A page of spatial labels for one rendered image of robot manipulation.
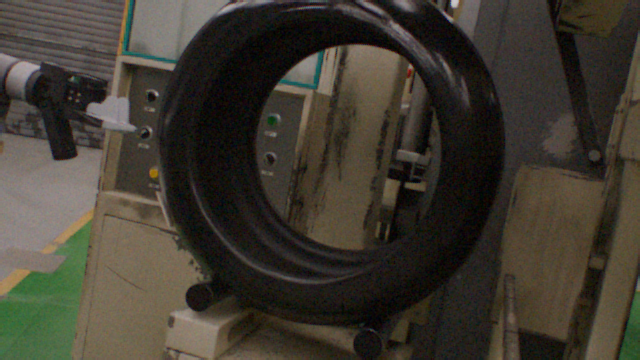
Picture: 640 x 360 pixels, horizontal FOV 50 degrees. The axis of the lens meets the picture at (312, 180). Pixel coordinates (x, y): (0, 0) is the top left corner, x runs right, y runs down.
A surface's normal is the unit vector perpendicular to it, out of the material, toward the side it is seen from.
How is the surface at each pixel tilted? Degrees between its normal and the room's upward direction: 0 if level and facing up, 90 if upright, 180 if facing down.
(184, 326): 90
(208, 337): 90
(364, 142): 90
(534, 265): 90
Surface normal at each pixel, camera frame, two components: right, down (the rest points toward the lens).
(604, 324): -0.27, 0.06
